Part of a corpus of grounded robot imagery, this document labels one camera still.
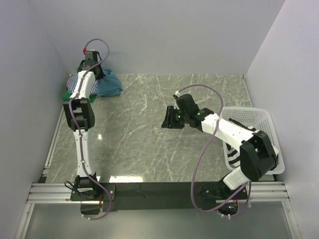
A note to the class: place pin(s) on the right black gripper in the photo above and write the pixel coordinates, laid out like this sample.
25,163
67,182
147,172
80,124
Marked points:
169,122

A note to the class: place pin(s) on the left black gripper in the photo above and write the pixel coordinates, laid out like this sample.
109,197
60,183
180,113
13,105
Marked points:
101,75

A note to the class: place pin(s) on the teal blue tank top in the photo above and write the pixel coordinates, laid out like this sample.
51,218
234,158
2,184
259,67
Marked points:
109,85

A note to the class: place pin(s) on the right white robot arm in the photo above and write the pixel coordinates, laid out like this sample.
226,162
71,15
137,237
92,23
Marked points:
257,155

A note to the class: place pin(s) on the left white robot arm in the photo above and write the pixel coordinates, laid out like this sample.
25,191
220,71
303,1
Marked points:
81,119

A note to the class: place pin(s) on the blue white striped folded top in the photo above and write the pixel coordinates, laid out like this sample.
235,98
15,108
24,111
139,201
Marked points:
72,82

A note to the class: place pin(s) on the green folded top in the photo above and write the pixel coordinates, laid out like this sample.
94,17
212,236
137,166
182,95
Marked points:
67,96

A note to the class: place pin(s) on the black white striped top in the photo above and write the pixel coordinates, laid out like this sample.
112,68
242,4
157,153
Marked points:
233,156

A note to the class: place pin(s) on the black base crossbar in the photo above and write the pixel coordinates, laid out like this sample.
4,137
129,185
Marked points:
164,195

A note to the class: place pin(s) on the white plastic laundry basket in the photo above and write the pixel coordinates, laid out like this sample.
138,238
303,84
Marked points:
260,119

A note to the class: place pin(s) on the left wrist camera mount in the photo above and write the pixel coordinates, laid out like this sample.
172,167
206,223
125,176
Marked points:
87,50

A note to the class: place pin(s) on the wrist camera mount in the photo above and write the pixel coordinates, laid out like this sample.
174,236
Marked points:
87,50
176,95

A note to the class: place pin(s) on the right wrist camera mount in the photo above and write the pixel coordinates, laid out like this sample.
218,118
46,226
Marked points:
176,95

